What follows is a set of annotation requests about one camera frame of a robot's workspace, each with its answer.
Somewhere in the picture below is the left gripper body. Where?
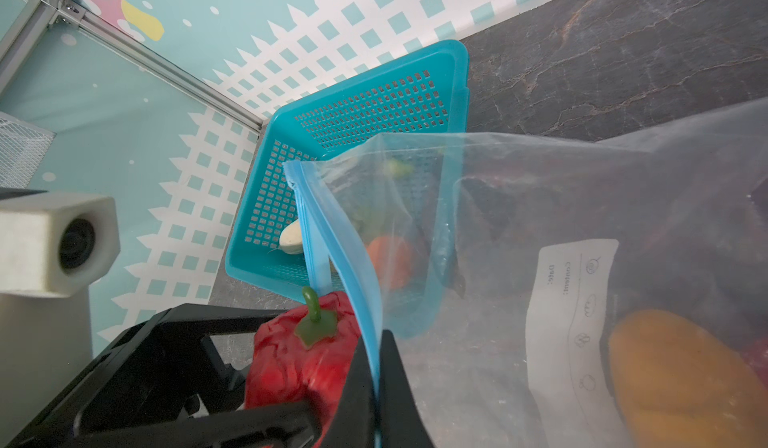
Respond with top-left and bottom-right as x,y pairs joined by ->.
8,304 -> 278,447

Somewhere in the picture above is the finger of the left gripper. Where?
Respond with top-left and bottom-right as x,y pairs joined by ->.
71,401 -> 321,447

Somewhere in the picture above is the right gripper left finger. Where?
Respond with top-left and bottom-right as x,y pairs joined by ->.
320,340 -> 376,448

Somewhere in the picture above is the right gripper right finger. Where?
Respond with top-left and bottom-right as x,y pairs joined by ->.
378,330 -> 434,448

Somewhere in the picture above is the red toy pepper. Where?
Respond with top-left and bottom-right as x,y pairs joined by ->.
245,290 -> 361,447

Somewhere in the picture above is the clear zip top bag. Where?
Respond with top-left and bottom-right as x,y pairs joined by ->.
283,96 -> 768,448

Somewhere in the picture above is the teal plastic basket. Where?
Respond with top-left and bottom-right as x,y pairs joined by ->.
224,38 -> 470,340

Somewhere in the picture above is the pink toy fruit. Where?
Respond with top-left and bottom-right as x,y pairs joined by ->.
741,338 -> 768,388

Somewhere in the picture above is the orange toy tomato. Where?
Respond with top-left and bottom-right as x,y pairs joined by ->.
366,236 -> 415,291

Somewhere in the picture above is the white green toy cabbage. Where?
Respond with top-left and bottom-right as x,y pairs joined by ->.
279,220 -> 303,255

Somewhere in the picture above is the green toy vegetable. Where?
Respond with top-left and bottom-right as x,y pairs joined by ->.
385,159 -> 415,180

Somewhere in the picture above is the white wire wall basket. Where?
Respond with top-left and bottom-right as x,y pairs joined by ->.
0,112 -> 56,189

